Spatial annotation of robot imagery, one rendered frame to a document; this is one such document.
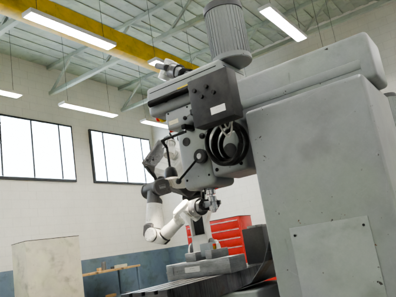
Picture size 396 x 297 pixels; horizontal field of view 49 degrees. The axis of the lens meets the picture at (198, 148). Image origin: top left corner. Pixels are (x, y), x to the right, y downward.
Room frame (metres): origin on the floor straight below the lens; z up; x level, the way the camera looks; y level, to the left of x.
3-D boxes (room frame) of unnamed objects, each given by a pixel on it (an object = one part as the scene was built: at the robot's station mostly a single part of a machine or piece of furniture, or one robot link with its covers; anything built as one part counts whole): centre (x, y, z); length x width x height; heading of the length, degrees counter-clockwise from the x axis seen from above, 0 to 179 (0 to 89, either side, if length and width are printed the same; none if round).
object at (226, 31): (2.05, -0.24, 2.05); 0.20 x 0.20 x 0.32
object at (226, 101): (1.74, -0.10, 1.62); 0.20 x 0.09 x 0.21; 57
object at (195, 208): (2.26, 0.02, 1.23); 0.13 x 0.12 x 0.10; 122
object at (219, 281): (2.21, -0.05, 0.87); 1.24 x 0.23 x 0.08; 147
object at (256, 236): (2.52, -0.26, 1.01); 0.22 x 0.12 x 0.20; 155
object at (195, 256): (2.13, 0.07, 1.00); 0.15 x 0.06 x 0.04; 148
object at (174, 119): (2.16, -0.06, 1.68); 0.34 x 0.24 x 0.10; 57
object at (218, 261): (2.11, 0.05, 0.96); 0.35 x 0.15 x 0.11; 58
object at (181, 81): (2.17, -0.04, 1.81); 0.47 x 0.26 x 0.16; 57
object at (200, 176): (2.18, -0.03, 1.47); 0.21 x 0.19 x 0.32; 147
